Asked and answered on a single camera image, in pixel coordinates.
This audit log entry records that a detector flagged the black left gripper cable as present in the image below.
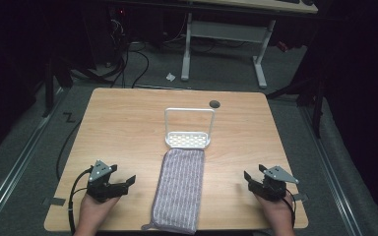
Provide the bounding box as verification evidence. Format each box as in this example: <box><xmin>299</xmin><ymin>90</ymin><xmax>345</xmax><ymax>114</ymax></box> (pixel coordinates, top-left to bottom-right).
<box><xmin>67</xmin><ymin>166</ymin><xmax>95</xmax><ymax>236</ymax></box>

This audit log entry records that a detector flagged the black metal stand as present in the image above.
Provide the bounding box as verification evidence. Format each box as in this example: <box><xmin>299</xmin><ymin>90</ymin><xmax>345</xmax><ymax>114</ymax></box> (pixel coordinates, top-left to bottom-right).
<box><xmin>41</xmin><ymin>57</ymin><xmax>75</xmax><ymax>119</ymax></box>
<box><xmin>265</xmin><ymin>73</ymin><xmax>327</xmax><ymax>140</ymax></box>

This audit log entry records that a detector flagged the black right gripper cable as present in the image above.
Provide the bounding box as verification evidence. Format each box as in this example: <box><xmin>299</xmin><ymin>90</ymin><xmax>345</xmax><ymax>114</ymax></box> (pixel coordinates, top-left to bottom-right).
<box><xmin>282</xmin><ymin>188</ymin><xmax>297</xmax><ymax>229</ymax></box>

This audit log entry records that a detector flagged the person's left hand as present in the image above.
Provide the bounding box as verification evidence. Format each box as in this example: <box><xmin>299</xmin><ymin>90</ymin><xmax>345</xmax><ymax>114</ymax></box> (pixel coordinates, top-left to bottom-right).
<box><xmin>76</xmin><ymin>193</ymin><xmax>121</xmax><ymax>231</ymax></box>

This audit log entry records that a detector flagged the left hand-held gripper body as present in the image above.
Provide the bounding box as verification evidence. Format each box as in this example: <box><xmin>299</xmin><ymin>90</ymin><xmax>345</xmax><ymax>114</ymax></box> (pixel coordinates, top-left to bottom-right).
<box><xmin>86</xmin><ymin>159</ymin><xmax>129</xmax><ymax>204</ymax></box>

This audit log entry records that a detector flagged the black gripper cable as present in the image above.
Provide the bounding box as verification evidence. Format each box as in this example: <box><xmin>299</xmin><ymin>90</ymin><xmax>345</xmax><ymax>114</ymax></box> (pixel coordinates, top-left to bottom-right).
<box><xmin>67</xmin><ymin>166</ymin><xmax>95</xmax><ymax>236</ymax></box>
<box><xmin>282</xmin><ymin>188</ymin><xmax>297</xmax><ymax>229</ymax></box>

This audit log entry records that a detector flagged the person's right hand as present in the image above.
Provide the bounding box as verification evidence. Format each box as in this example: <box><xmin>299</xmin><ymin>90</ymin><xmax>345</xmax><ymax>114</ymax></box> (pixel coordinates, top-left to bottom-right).
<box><xmin>255</xmin><ymin>194</ymin><xmax>295</xmax><ymax>229</ymax></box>

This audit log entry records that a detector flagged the black zigzag floor tape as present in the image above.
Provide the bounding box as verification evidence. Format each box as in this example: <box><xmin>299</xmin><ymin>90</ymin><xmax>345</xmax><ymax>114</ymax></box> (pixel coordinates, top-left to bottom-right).
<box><xmin>62</xmin><ymin>111</ymin><xmax>77</xmax><ymax>124</ymax></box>

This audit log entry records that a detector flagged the white-legged wooden desk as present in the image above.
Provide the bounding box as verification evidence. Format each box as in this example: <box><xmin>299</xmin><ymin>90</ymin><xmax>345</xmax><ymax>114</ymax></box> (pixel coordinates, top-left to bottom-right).
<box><xmin>179</xmin><ymin>0</ymin><xmax>319</xmax><ymax>89</ymax></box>

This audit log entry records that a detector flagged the metal floor rail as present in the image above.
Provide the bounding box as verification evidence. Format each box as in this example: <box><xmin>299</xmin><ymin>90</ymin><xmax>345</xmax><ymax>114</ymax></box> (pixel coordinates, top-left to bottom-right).
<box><xmin>0</xmin><ymin>88</ymin><xmax>71</xmax><ymax>230</ymax></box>
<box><xmin>299</xmin><ymin>104</ymin><xmax>364</xmax><ymax>236</ymax></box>

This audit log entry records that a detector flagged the purple striped towel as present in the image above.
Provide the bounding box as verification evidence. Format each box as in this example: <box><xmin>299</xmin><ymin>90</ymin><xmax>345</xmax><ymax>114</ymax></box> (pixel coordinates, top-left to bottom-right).
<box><xmin>141</xmin><ymin>147</ymin><xmax>207</xmax><ymax>236</ymax></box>

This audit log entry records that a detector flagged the white towel rack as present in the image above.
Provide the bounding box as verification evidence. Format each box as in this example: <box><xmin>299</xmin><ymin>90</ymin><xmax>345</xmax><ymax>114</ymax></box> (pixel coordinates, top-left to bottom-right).
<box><xmin>163</xmin><ymin>107</ymin><xmax>217</xmax><ymax>150</ymax></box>

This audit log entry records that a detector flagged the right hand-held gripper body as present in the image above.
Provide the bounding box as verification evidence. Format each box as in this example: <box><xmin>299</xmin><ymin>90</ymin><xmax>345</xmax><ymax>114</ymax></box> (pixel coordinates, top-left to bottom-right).
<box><xmin>247</xmin><ymin>165</ymin><xmax>300</xmax><ymax>202</ymax></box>

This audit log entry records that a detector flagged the bundle of black floor cables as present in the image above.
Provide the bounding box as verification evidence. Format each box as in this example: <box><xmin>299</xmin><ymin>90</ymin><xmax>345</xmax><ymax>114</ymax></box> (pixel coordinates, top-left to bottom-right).
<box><xmin>106</xmin><ymin>14</ymin><xmax>151</xmax><ymax>89</ymax></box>

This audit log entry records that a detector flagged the thin black floor cable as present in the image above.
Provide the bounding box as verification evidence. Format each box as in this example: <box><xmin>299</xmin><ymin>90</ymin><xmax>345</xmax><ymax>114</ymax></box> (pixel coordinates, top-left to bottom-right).
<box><xmin>55</xmin><ymin>119</ymin><xmax>83</xmax><ymax>182</ymax></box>

